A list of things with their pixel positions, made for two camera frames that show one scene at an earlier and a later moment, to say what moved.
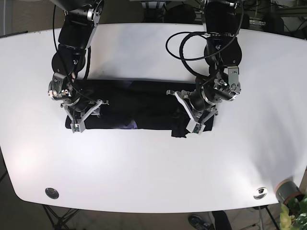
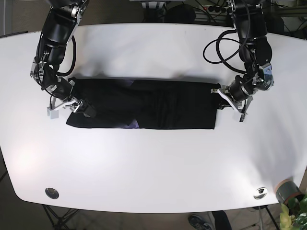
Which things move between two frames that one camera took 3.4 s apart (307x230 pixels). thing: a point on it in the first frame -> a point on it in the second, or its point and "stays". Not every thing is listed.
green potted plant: [293, 214] stays
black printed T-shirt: [136, 104] stays
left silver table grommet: [52, 192] stays
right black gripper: [199, 104] -> [239, 93]
